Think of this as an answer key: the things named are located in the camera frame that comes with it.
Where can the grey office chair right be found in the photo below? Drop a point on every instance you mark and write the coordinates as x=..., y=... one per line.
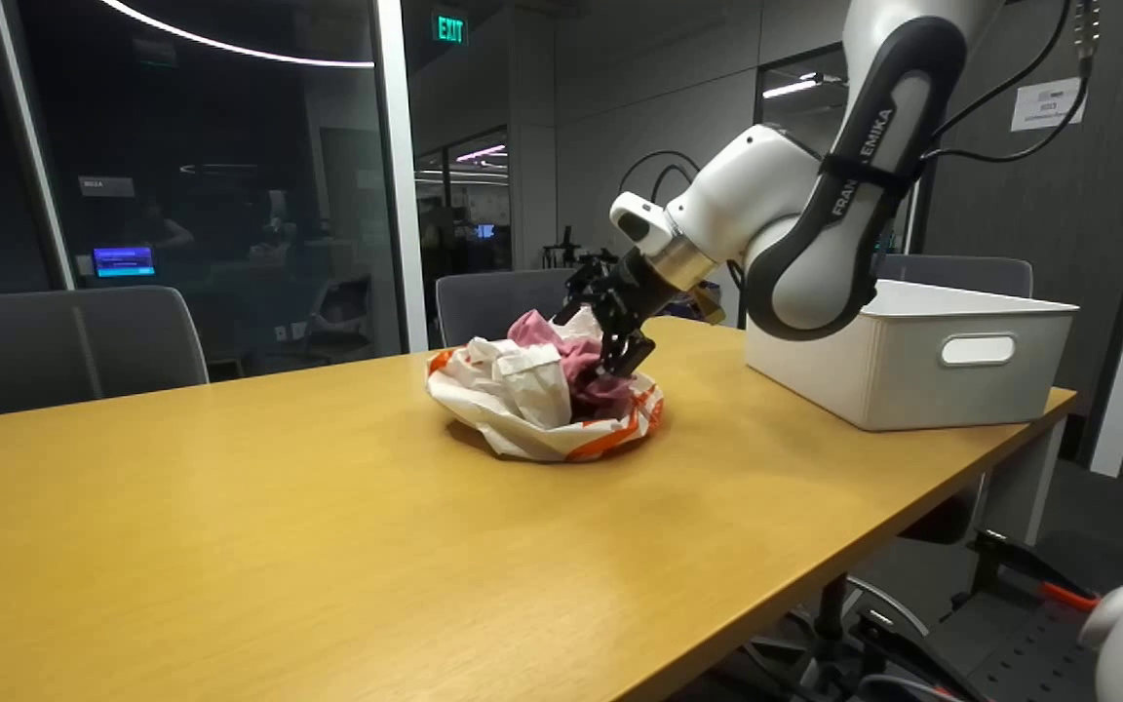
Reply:
x=990, y=275

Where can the grey chair far left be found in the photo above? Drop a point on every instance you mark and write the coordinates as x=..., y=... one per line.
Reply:
x=97, y=343

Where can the white plastic storage bin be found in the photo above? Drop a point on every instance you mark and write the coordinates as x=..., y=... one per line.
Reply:
x=925, y=356

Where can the orange handled tool on floor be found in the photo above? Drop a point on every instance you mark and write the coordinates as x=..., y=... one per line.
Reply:
x=1012, y=562

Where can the white orange carrier bag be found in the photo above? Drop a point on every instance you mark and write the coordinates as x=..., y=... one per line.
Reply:
x=522, y=408

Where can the blue lit monitor screen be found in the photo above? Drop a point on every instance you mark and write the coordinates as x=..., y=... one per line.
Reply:
x=121, y=262

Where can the paper sign on wall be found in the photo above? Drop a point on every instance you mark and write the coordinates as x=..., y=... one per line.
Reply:
x=1045, y=106

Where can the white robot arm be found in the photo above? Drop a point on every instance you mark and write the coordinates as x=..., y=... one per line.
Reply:
x=797, y=224

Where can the pink shirt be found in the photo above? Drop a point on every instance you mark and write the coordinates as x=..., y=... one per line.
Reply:
x=578, y=343

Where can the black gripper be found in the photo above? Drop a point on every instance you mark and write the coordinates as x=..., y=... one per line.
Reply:
x=622, y=295

